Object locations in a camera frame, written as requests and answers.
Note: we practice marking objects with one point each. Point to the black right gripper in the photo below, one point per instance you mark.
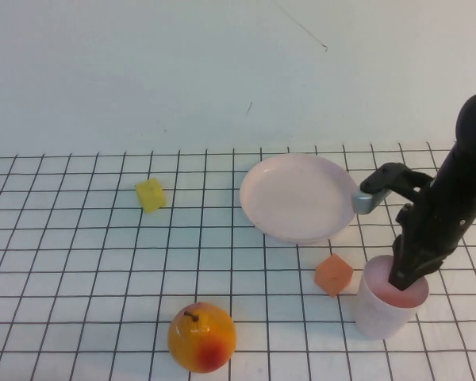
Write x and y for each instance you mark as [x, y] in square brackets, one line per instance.
[436, 226]

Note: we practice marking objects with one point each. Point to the pink plastic cup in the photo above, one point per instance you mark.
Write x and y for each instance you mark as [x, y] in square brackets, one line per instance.
[377, 317]

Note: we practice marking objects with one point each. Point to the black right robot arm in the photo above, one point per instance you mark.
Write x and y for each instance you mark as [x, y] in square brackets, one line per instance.
[474, 127]

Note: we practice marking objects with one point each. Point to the pink round plate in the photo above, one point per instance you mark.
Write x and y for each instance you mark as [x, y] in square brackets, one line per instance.
[297, 194]

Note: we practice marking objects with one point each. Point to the orange foam cube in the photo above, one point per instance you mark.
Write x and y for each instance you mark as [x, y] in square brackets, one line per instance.
[333, 275]

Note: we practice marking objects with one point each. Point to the yellow-red apple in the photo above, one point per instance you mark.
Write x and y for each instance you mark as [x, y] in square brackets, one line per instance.
[202, 341]

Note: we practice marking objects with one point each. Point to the yellow foam cube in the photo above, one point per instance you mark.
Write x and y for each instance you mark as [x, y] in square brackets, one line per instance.
[150, 196]

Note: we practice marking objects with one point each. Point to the silver wrist camera black mount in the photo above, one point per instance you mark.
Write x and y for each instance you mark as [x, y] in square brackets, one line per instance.
[367, 202]

